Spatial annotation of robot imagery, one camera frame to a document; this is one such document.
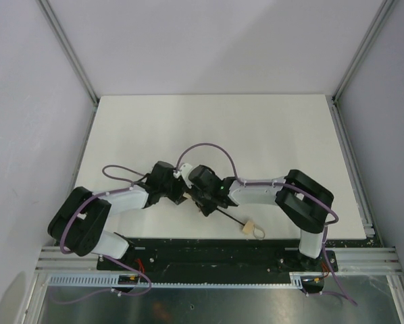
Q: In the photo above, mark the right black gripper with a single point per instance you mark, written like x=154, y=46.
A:
x=204, y=205

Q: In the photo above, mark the beige folding umbrella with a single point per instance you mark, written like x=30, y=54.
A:
x=247, y=228

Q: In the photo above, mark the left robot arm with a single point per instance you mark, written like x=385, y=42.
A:
x=79, y=224

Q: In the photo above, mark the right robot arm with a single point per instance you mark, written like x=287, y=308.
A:
x=304, y=201

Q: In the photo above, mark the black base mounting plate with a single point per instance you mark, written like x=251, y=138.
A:
x=226, y=261

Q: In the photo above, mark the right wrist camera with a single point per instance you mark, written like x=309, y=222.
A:
x=183, y=173

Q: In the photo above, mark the white slotted cable duct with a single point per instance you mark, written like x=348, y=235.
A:
x=110, y=280

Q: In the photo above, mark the right aluminium frame post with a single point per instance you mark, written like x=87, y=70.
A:
x=377, y=24

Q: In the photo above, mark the aluminium frame post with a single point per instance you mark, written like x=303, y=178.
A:
x=67, y=48
x=377, y=24

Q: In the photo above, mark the left aluminium frame post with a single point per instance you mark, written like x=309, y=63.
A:
x=67, y=48

